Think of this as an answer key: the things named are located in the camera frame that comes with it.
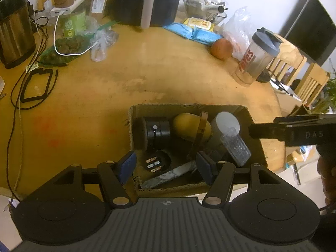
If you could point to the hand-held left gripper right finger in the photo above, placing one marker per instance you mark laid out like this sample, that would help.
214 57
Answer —
206 166

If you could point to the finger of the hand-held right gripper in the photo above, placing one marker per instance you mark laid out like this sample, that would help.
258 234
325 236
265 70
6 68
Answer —
265 131

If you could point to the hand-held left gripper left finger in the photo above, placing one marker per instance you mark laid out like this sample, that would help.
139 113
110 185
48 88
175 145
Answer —
127 166

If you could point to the black plug adapter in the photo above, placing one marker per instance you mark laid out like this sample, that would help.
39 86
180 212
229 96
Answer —
157 162

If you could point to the cream earbud case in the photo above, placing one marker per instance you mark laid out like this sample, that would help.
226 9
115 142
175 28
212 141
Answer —
185 127

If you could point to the brown cardboard box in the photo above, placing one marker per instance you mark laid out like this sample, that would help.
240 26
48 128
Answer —
162 110

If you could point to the person's right hand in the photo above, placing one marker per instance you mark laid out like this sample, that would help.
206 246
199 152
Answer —
326 173

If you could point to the green potted plant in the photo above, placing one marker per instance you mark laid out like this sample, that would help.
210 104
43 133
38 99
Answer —
328 94

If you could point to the wooden chair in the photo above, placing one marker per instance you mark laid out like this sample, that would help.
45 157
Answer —
288 55
313 81

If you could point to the clear shaker bottle grey lid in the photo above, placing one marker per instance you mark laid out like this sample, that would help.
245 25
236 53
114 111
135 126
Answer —
253 57

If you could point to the orange fruit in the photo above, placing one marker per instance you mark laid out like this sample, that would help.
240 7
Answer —
221 48

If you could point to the black monitor screen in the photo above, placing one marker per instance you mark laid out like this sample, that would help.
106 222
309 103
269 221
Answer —
312 29

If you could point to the crinkled clear plastic bag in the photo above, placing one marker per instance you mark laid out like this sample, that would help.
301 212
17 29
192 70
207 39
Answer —
239 23

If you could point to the blue plastic packet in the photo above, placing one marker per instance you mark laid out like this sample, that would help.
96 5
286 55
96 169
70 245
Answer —
189 32

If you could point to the yellow wet wipes packet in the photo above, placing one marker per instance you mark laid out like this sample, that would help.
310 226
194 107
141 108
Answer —
198 23

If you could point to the clear zip plastic bag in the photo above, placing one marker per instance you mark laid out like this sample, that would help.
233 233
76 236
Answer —
103 40

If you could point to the green bag of dark pellets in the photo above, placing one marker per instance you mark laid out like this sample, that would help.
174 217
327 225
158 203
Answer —
68 47

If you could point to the glass bowl of clutter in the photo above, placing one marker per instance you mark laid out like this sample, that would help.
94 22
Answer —
203 5

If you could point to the green labelled jar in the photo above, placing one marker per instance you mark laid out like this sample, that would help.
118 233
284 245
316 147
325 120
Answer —
73 23

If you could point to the white power bank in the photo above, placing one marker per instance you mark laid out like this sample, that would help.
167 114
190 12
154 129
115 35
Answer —
68 6

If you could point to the steel electric kettle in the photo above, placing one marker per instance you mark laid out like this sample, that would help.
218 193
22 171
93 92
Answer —
14 31

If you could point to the small white bottle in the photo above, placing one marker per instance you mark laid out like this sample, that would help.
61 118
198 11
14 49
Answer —
47 4

